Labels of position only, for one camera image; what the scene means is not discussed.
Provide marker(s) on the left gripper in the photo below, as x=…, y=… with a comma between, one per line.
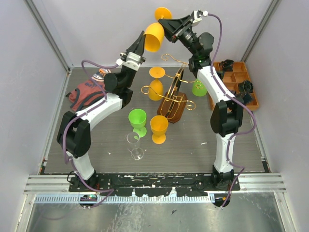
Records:
x=138, y=47

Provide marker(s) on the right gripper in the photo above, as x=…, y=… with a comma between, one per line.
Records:
x=172, y=26

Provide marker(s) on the orange goblet back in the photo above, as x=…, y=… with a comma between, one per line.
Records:
x=154, y=33

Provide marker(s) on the orange goblet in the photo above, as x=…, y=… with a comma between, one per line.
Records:
x=154, y=33
x=159, y=125
x=156, y=88

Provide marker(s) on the green goblet back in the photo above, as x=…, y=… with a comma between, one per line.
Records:
x=198, y=89

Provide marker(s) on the green goblet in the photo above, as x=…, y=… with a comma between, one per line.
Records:
x=198, y=89
x=137, y=119

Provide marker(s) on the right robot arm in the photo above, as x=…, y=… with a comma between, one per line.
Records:
x=226, y=118

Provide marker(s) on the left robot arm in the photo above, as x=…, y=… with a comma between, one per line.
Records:
x=74, y=135

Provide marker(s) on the gold wine glass rack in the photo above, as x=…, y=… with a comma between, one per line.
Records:
x=173, y=102

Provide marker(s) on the clear wine glass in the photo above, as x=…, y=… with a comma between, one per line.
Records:
x=133, y=142

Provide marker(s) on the rolled dark tie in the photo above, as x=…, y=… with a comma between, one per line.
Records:
x=246, y=97
x=245, y=87
x=227, y=65

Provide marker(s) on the red printed t-shirt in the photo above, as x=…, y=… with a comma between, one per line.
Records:
x=88, y=92

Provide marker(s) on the green goblet front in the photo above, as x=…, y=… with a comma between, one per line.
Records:
x=137, y=119

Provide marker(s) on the wooden compartment tray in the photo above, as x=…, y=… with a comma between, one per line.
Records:
x=238, y=75

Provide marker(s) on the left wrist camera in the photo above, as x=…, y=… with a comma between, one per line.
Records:
x=132, y=61

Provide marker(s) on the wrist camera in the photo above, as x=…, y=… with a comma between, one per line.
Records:
x=197, y=16
x=132, y=61

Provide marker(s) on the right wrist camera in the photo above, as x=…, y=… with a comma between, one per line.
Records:
x=197, y=16

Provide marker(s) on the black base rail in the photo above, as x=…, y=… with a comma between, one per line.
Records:
x=156, y=184

